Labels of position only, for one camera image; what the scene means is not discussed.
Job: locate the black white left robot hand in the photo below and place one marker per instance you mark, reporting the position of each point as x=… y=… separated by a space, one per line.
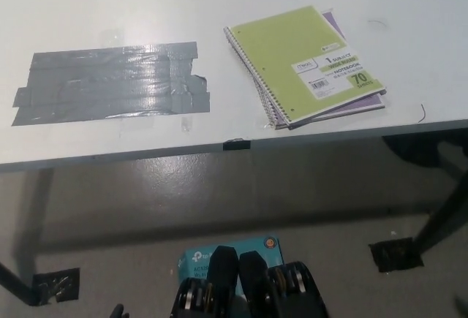
x=118 y=312

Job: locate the green spiral notebook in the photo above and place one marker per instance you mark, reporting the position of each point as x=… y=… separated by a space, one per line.
x=285 y=47

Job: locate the black robot body blocks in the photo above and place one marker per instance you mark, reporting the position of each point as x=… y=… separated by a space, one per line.
x=256 y=281

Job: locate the black floor tape patch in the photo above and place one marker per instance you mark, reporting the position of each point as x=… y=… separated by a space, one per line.
x=55 y=284
x=391 y=256

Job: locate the teal router box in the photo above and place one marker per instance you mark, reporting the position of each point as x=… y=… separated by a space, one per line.
x=201 y=259

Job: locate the black table leg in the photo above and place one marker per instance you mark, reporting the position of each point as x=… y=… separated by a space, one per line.
x=12 y=281
x=438 y=219

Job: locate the clear tape piece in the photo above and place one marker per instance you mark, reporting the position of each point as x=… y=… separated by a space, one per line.
x=267 y=126
x=112 y=36
x=187 y=124

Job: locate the purple spiral notebook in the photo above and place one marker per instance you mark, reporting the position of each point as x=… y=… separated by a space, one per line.
x=358 y=105

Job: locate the grey duct tape patch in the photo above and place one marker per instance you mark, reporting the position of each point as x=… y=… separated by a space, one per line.
x=109 y=84

